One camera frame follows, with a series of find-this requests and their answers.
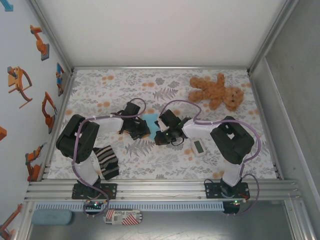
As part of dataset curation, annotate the blue-grey oval pouch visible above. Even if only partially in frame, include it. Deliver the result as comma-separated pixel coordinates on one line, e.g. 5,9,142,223
32,209,74,226

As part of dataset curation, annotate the orange gripper frame wall sticker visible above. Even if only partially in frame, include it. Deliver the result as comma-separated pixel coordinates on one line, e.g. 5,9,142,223
6,66,34,109

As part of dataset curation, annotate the brown teddy bear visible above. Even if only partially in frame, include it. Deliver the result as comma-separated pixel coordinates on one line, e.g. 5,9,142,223
187,72,245,113

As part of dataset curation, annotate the light blue cloth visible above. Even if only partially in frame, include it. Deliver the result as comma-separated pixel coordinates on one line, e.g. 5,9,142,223
142,113,160,141

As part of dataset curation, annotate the aluminium corner post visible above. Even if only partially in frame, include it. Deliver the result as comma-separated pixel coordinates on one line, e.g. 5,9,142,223
246,0,301,76
27,0,77,76

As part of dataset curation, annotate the aluminium rear rail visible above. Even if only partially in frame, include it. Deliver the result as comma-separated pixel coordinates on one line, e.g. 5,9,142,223
72,65,251,72

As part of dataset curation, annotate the white digital timer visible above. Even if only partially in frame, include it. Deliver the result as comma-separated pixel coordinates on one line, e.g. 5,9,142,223
190,139,207,158

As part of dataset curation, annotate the slotted grey cable duct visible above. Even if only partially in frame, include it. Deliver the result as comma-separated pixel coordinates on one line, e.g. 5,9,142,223
34,202,225,212

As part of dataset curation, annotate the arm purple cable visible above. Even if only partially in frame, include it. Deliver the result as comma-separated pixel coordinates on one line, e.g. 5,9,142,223
159,99,262,218
71,97,147,218

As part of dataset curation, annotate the small blue wall sticker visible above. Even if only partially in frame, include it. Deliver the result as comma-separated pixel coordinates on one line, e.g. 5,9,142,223
0,0,15,12

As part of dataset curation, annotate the floral printed tablecloth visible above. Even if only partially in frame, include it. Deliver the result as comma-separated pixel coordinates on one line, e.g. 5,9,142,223
47,68,278,180

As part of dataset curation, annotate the black white striped sock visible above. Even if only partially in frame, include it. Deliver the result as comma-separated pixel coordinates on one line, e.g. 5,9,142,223
91,144,120,181

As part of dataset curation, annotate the wide aluminium base rail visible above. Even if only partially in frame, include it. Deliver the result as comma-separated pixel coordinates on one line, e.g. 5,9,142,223
24,177,305,203

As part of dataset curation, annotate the red striped printed pouch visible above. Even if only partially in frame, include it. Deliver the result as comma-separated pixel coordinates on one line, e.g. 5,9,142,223
103,209,144,226

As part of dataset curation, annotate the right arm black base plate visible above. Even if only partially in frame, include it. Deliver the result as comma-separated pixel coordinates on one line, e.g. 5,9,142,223
204,181,251,200

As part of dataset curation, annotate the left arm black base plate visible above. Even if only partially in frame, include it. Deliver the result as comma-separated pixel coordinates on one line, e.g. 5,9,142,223
71,182,118,200

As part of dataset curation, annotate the blue orange machine wall sticker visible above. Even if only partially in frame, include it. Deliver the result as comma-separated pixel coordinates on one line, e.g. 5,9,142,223
55,62,66,97

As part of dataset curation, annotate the aluminium side rail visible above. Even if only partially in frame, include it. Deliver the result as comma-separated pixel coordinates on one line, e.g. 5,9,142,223
37,71,77,181
248,71,284,181

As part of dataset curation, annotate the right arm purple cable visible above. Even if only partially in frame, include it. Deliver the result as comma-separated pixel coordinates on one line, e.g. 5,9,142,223
159,99,262,218

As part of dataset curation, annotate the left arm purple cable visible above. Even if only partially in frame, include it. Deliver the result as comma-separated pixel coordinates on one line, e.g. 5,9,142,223
71,97,147,218

